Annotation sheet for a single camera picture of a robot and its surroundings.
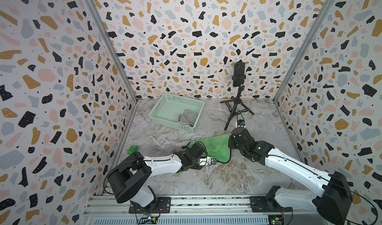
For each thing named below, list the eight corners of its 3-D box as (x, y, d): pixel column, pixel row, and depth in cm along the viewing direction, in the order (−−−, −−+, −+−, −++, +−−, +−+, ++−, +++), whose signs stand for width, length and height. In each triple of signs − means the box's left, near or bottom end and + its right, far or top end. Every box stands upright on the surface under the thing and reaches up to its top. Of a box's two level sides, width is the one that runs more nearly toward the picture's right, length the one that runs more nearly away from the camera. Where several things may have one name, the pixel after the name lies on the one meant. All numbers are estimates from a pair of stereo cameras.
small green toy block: (129, 155, 93) (126, 152, 90) (131, 147, 97) (129, 144, 93) (136, 155, 93) (134, 152, 90) (138, 147, 97) (136, 144, 93)
